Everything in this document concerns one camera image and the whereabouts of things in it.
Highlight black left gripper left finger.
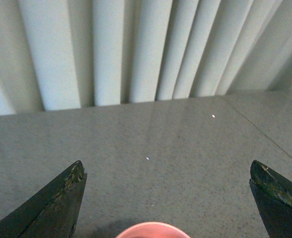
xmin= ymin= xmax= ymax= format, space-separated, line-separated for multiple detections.
xmin=0 ymin=160 xmax=87 ymax=238

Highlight white pleated curtain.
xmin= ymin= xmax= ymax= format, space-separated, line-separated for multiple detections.
xmin=0 ymin=0 xmax=292 ymax=115

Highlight pink bowl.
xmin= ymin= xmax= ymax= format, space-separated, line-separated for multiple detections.
xmin=116 ymin=222 xmax=190 ymax=238

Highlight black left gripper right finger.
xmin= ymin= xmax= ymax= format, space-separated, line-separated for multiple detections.
xmin=249 ymin=160 xmax=292 ymax=238

